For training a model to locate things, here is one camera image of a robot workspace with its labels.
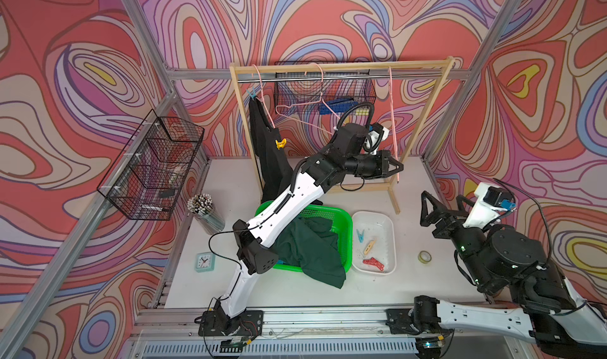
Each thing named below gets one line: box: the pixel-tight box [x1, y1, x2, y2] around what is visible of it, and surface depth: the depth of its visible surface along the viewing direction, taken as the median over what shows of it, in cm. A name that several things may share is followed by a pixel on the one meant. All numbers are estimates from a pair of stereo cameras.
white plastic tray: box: [351, 211, 397, 276], surface depth 91 cm
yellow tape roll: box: [417, 249, 433, 265], surface depth 88 cm
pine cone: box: [187, 192, 226, 235], surface depth 84 cm
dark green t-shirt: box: [271, 216, 347, 290], surface depth 76 cm
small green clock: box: [194, 251, 216, 273], surface depth 86 cm
